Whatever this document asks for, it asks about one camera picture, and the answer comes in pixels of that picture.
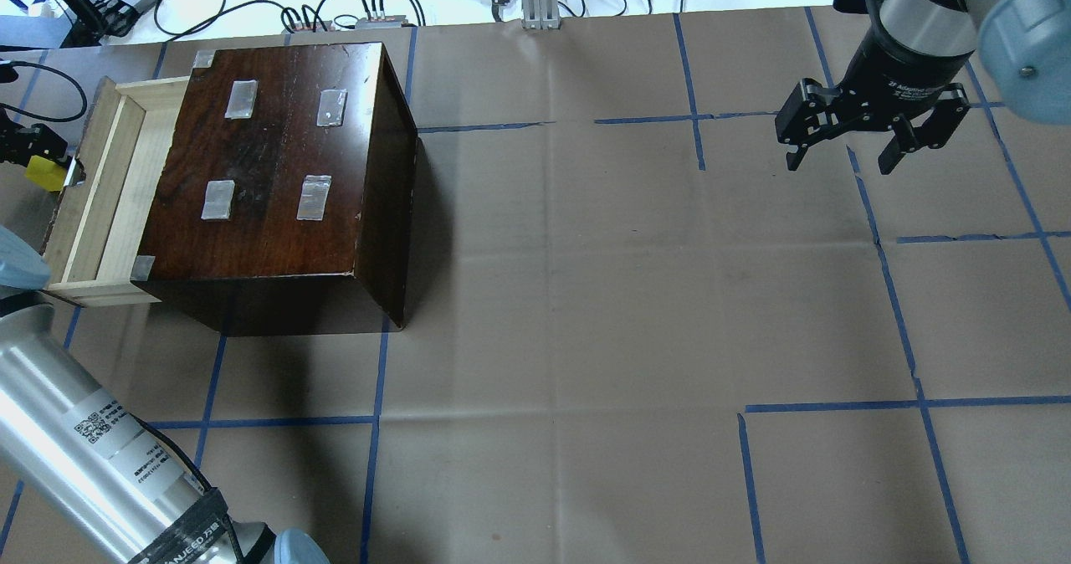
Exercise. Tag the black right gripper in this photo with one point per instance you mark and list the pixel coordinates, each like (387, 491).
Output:
(894, 74)

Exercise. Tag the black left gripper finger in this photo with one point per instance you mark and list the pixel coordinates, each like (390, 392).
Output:
(19, 143)

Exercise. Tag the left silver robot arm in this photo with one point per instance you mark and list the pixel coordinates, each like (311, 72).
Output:
(130, 489)

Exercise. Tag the light wooden drawer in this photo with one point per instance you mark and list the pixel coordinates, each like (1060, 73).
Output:
(94, 235)

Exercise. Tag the yellow cube block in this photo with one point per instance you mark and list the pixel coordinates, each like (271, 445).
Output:
(47, 174)

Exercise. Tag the dark wooden drawer cabinet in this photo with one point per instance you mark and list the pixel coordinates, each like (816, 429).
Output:
(285, 204)

